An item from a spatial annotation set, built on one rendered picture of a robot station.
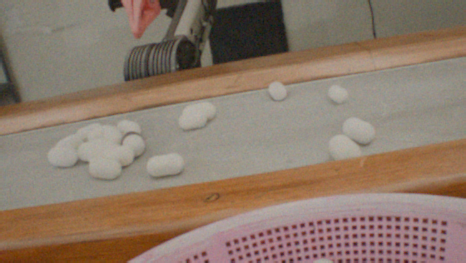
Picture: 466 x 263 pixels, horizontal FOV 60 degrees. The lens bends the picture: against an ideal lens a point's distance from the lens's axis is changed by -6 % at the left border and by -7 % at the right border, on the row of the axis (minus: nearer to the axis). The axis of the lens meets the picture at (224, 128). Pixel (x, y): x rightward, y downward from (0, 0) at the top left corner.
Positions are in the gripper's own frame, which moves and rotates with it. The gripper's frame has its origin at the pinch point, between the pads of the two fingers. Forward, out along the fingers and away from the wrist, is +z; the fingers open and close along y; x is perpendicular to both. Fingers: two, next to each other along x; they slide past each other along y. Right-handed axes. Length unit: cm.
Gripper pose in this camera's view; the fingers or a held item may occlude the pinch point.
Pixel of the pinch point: (136, 31)
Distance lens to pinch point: 56.1
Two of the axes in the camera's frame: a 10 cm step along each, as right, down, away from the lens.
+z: 0.8, 8.6, -5.0
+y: 9.9, -1.5, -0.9
